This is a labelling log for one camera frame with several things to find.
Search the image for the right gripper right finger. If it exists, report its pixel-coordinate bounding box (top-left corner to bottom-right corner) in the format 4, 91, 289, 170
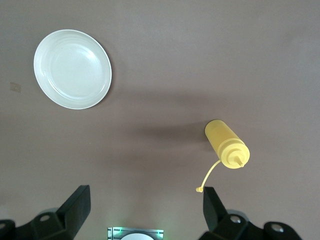
199, 186, 265, 240

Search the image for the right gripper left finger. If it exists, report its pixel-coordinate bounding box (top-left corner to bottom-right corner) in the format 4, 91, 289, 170
16, 184, 92, 240

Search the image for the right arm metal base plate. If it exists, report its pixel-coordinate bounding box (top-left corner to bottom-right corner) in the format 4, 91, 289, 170
107, 226, 165, 240

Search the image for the yellow squeeze bottle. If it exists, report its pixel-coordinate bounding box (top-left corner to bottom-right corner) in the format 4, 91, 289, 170
195, 119, 251, 194

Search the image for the beige round plate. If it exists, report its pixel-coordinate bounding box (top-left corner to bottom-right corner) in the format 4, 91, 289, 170
32, 29, 113, 111

